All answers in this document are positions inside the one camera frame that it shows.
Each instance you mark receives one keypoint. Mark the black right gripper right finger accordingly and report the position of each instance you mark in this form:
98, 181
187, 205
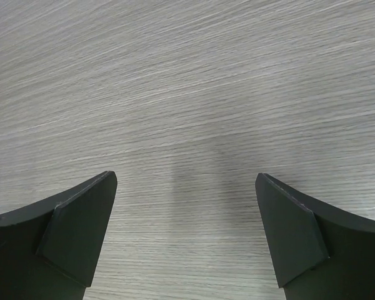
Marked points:
318, 251

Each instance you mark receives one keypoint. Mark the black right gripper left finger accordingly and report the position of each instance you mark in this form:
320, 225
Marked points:
50, 249

